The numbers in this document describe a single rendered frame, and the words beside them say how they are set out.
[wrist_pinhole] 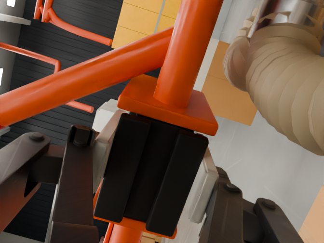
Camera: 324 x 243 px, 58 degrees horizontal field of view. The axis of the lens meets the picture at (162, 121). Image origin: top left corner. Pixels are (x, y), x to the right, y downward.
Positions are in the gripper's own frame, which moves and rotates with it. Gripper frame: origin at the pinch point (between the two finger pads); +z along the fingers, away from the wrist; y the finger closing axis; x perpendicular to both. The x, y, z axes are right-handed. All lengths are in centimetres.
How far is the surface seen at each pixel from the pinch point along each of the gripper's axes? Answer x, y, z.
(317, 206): -31, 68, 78
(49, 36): -90, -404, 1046
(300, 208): -71, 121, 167
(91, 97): -254, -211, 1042
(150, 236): -411, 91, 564
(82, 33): -31, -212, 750
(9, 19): -61, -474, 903
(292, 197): -70, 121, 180
